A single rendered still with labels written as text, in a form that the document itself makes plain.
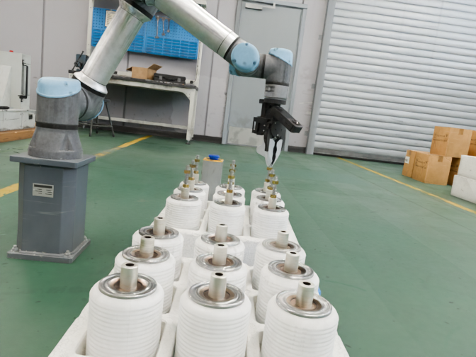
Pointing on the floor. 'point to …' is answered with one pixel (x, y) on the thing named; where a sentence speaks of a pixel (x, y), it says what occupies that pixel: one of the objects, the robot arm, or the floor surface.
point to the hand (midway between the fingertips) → (271, 162)
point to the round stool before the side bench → (99, 123)
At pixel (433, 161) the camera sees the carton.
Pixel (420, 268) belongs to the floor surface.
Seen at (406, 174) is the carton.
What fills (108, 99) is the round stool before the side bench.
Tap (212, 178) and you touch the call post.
